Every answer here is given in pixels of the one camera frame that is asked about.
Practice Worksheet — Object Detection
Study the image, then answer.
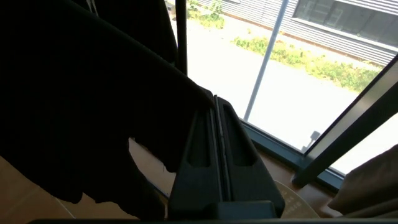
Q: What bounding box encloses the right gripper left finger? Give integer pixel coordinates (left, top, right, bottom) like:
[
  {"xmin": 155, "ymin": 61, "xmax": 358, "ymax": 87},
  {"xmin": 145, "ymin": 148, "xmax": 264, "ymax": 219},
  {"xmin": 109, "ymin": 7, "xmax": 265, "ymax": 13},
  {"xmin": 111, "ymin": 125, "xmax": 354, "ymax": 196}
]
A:
[{"xmin": 167, "ymin": 107, "xmax": 231, "ymax": 220}]

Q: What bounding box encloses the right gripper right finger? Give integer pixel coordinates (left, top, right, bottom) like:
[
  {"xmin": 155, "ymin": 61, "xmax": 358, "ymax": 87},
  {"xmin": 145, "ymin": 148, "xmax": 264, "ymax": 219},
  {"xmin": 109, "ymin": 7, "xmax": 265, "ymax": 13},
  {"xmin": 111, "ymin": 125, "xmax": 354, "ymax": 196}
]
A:
[{"xmin": 214, "ymin": 95, "xmax": 286, "ymax": 219}]

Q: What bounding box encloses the white laundry basket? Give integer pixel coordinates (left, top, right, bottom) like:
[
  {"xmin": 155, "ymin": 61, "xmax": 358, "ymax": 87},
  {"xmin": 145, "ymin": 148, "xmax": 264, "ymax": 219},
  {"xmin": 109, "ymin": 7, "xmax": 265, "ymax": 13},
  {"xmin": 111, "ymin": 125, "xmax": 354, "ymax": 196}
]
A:
[{"xmin": 274, "ymin": 180, "xmax": 320, "ymax": 219}]

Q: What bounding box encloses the black clothes rack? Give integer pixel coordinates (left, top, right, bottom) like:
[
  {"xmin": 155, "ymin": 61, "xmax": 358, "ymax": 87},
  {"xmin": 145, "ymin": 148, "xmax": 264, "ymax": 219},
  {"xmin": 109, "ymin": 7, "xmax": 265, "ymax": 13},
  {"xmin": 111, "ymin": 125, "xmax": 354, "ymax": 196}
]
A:
[{"xmin": 175, "ymin": 0, "xmax": 188, "ymax": 75}]

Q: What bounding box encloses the brown curtain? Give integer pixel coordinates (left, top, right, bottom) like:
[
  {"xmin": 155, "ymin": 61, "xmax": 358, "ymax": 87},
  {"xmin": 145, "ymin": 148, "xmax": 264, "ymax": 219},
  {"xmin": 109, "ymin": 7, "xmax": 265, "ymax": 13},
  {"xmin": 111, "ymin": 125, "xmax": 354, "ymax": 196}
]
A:
[{"xmin": 328, "ymin": 144, "xmax": 398, "ymax": 219}]

